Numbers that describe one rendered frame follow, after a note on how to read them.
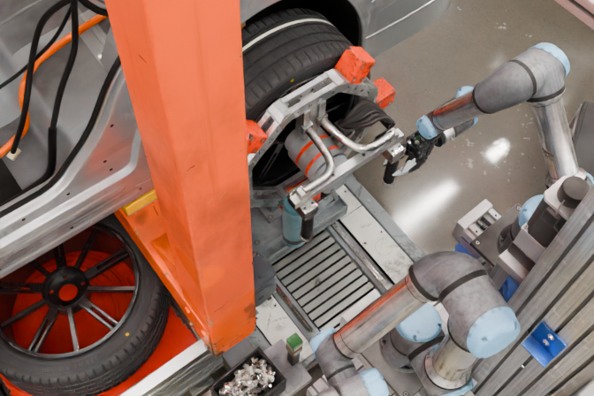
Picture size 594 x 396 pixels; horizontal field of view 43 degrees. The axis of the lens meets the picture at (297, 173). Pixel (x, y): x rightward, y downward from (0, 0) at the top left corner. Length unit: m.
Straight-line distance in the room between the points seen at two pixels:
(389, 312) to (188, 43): 0.82
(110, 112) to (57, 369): 0.89
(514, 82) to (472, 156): 1.51
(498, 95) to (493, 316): 0.70
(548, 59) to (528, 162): 1.52
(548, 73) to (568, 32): 2.05
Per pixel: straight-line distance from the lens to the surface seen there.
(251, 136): 2.14
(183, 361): 2.65
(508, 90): 2.07
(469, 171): 3.51
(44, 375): 2.60
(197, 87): 1.28
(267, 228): 3.00
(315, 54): 2.27
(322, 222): 3.08
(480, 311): 1.60
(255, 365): 2.45
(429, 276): 1.65
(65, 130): 2.39
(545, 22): 4.18
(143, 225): 2.53
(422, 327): 2.01
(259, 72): 2.22
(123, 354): 2.57
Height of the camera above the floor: 2.91
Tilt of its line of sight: 59 degrees down
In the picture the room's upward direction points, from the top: 3 degrees clockwise
